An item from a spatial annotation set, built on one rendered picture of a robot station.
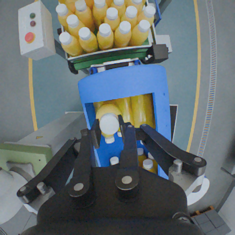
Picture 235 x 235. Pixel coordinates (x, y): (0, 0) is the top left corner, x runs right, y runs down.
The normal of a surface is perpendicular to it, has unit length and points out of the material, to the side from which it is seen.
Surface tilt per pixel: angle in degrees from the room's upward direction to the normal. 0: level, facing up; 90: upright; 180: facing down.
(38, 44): 0
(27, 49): 0
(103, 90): 24
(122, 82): 5
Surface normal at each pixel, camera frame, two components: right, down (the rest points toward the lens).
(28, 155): 0.05, 0.23
